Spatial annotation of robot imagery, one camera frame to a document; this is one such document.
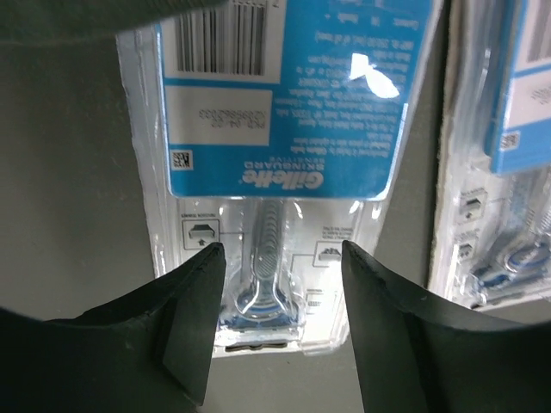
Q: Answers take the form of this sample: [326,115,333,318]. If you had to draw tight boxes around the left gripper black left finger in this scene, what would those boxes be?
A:
[1,243,226,412]

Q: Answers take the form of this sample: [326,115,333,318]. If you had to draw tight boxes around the olive green cloth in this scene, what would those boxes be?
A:
[1,0,223,46]

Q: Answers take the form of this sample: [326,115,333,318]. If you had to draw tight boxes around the blue razor blister pack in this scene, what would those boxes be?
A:
[116,1,443,358]
[428,1,550,311]

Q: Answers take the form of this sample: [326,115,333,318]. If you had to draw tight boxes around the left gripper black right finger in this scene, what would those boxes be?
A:
[341,241,550,412]

